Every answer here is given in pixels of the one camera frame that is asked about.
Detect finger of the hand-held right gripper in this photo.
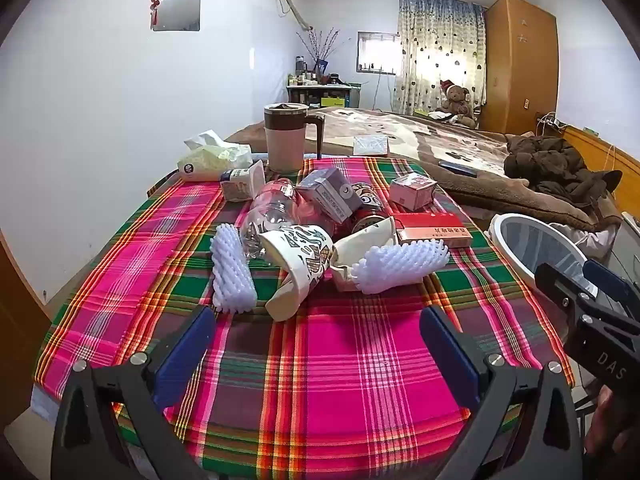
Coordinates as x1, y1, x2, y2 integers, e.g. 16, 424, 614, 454
534, 262, 598, 322
582, 258, 640, 311

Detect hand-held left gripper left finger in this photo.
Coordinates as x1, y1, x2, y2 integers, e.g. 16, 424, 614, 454
50, 305, 218, 480

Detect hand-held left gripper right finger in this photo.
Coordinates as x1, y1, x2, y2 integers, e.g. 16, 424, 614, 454
419, 305, 586, 480

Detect round white mirror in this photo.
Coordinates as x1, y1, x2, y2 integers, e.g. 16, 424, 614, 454
487, 212, 601, 311

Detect white foam fruit net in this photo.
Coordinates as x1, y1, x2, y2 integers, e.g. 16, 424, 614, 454
350, 240, 451, 295
211, 224, 258, 313

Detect crushed white paper cup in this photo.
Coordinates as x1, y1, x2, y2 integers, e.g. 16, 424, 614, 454
330, 217, 401, 292

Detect patterned paper cup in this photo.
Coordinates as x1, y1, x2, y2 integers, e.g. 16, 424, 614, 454
257, 225, 335, 322

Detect clear plastic bottle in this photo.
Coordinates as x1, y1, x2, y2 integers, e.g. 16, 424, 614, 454
240, 178, 311, 261

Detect red soda can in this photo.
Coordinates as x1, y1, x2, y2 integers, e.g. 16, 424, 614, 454
350, 182, 391, 233

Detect small pink box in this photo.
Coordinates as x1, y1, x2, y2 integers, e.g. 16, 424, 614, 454
389, 172, 438, 211

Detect purple milk carton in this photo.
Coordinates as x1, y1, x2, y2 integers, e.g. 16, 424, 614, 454
295, 167, 363, 223

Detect person's right hand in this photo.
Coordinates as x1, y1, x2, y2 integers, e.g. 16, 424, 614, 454
587, 385, 640, 461

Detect white bedding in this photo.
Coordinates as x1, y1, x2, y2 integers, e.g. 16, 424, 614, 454
565, 210, 623, 263

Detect plaid tablecloth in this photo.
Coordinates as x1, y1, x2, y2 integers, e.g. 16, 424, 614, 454
32, 157, 576, 480

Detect dark brown clothes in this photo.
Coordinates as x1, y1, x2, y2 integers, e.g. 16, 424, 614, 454
502, 135, 623, 206

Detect wooden headboard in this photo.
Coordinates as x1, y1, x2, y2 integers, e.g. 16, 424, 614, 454
562, 125, 640, 221

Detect red flat box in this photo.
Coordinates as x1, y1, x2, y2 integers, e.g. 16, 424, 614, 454
392, 212, 473, 249

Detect dark phone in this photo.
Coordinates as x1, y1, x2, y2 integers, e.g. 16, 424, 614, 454
439, 161, 478, 177

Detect wooden door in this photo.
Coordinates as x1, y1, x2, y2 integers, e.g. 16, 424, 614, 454
0, 230, 53, 426

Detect white yogurt cup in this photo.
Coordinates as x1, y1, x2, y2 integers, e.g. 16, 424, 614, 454
220, 160, 266, 203

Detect yellow tissue pack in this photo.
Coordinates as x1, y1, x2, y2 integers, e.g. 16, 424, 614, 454
177, 130, 253, 183

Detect brown patterned bed blanket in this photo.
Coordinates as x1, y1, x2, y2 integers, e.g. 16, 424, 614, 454
225, 106, 608, 233

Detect brown teddy bear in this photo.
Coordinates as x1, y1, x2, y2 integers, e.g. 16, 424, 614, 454
440, 80, 478, 128

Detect clear plastic packet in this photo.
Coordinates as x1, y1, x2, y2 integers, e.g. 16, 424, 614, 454
352, 135, 390, 157

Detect beige brown lidded mug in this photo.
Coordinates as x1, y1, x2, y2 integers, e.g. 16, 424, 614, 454
264, 102, 326, 173

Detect wooden wardrobe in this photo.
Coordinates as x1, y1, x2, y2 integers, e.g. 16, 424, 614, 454
477, 0, 560, 136

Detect heart print curtain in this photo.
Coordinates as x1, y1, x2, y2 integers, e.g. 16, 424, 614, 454
392, 0, 488, 116

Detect small window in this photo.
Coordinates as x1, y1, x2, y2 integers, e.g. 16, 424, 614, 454
356, 31, 401, 73

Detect dried branches in vase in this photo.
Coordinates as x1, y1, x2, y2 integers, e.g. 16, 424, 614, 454
295, 27, 341, 73

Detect square wall mirror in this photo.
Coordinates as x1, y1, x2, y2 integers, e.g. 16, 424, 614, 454
151, 0, 202, 32

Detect white wall pipe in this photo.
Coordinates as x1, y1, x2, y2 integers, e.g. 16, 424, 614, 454
272, 0, 313, 31

